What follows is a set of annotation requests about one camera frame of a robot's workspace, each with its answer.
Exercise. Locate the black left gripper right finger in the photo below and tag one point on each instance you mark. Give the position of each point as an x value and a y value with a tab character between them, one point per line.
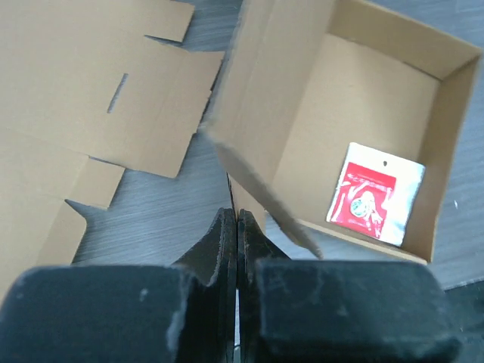
337	311

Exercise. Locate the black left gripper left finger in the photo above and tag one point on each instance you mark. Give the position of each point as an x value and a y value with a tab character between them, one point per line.
183	312

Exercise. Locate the white red packet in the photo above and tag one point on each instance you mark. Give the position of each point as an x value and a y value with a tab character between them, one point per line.
375	193

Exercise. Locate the brown cardboard box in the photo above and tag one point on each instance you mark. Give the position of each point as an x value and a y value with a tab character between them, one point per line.
312	88

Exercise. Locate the flat spare cardboard blank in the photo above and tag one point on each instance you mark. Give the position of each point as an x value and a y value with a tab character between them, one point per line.
88	90

